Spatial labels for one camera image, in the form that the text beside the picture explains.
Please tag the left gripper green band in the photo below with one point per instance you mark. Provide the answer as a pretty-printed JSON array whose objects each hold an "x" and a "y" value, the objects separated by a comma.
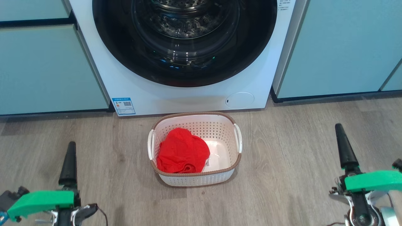
[{"x": 44, "y": 201}]

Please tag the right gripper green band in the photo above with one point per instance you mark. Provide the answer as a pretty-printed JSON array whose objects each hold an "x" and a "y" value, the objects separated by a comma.
[{"x": 373, "y": 181}]

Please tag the red garment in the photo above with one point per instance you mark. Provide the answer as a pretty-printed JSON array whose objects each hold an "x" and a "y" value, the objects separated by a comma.
[{"x": 182, "y": 150}]

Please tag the washing machine glass door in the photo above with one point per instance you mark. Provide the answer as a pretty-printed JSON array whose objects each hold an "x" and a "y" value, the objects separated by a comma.
[{"x": 110, "y": 47}]

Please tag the white cloth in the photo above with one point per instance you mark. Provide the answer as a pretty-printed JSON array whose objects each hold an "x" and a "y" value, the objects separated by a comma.
[{"x": 209, "y": 163}]

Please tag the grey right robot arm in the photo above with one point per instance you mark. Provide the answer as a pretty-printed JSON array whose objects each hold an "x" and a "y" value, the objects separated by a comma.
[{"x": 391, "y": 216}]

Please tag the teal cabinet door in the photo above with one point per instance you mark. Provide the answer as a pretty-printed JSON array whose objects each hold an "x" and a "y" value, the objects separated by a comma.
[
  {"x": 339, "y": 47},
  {"x": 394, "y": 80},
  {"x": 47, "y": 69}
]

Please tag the white front-load washing machine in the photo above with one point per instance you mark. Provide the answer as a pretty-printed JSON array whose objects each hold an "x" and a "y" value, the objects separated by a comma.
[{"x": 188, "y": 97}]

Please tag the steel washer drum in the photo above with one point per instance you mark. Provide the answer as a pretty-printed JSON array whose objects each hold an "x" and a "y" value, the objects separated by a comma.
[{"x": 185, "y": 25}]

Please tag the blue energy label sticker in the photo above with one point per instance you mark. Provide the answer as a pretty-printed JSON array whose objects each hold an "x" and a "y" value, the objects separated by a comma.
[{"x": 123, "y": 106}]

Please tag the round white filter cover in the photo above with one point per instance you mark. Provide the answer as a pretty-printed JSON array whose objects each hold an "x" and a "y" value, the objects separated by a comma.
[{"x": 240, "y": 100}]

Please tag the white perforated laundry basket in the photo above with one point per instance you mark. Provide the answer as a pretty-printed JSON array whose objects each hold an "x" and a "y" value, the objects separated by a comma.
[{"x": 194, "y": 179}]

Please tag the printed text warning label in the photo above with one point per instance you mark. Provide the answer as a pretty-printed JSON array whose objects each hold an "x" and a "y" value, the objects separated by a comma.
[{"x": 283, "y": 4}]

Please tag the teal cabinet drawer front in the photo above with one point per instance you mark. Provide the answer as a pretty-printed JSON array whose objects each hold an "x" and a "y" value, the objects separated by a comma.
[{"x": 31, "y": 9}]

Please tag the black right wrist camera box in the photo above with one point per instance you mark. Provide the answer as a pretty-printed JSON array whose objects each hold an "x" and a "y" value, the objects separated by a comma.
[{"x": 398, "y": 164}]

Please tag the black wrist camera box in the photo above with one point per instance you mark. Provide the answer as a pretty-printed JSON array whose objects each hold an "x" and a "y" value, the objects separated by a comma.
[
  {"x": 398, "y": 164},
  {"x": 12, "y": 196}
]

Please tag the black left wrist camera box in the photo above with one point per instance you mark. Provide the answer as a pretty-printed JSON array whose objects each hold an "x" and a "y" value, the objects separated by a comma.
[{"x": 12, "y": 196}]

